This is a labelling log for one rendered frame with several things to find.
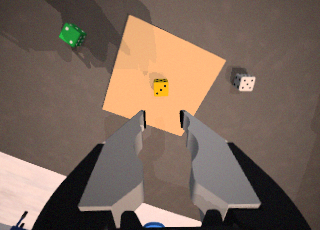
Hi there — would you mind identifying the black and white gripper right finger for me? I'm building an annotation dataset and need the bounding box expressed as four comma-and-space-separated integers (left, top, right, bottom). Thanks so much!
179, 109, 311, 230

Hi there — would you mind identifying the yellow die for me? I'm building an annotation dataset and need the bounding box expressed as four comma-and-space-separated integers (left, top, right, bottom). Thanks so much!
154, 79, 169, 96

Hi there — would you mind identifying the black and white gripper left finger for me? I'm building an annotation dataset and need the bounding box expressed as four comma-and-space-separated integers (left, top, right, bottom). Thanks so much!
31, 110, 146, 230

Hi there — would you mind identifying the green die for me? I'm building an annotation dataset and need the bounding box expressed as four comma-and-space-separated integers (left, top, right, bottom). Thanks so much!
59, 23, 87, 47

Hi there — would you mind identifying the orange flat mat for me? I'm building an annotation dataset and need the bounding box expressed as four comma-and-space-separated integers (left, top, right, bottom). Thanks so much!
103, 15, 226, 136

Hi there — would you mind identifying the white die with black pips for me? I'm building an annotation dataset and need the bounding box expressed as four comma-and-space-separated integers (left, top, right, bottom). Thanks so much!
233, 74, 255, 91

